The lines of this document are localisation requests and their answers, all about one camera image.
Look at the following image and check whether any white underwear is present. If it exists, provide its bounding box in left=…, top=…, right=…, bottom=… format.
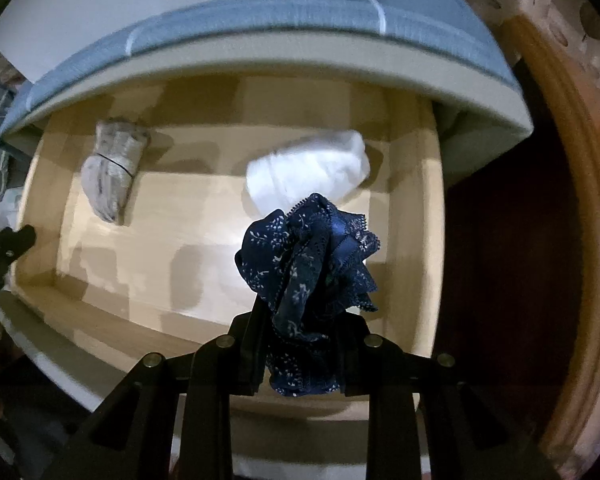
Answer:
left=245, top=129, right=371, bottom=213

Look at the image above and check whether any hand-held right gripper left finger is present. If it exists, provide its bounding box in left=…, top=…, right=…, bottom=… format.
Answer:
left=65, top=305, right=269, bottom=480

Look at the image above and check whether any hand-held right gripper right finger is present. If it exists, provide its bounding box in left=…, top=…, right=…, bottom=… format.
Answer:
left=336, top=310, right=551, bottom=480

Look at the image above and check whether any leaf printed fabric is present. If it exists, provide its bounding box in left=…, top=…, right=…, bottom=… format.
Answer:
left=430, top=0, right=600, bottom=126

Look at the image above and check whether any blue plaid cloth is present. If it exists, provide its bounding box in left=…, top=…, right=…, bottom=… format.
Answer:
left=0, top=0, right=518, bottom=133

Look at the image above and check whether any white cardboard box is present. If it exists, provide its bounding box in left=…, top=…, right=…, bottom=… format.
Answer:
left=0, top=0, right=356, bottom=83

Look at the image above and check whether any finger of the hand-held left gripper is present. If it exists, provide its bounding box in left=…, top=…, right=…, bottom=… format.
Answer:
left=0, top=225, right=37, bottom=267

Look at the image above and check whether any navy lace underwear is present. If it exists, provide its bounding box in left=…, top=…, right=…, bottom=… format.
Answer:
left=234, top=192, right=382, bottom=398

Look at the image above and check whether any wooden drawer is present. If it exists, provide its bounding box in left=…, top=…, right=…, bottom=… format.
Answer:
left=0, top=72, right=448, bottom=453

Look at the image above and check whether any wooden furniture frame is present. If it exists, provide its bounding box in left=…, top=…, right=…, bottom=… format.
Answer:
left=500, top=12, right=600, bottom=471

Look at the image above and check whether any grey knotted underwear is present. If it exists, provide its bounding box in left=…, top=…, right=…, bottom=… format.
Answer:
left=81, top=119, right=151, bottom=226

